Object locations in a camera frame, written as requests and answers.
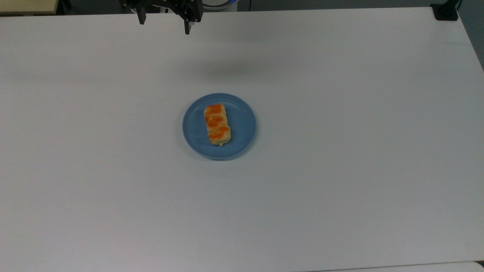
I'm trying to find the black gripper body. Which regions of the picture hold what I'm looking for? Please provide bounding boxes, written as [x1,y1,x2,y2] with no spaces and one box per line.
[119,0,204,22]

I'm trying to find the orange glazed bread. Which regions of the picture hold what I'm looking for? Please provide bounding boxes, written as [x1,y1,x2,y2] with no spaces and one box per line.
[203,104,232,147]

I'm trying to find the blue round plate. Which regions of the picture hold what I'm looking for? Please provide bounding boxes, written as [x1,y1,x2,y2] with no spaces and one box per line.
[182,93,257,161]

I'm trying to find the light wooden desk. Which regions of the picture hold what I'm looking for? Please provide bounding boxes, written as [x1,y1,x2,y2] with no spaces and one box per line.
[0,0,60,16]

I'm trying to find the black table clamp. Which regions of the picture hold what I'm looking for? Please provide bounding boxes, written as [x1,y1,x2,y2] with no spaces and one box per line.
[430,0,462,21]

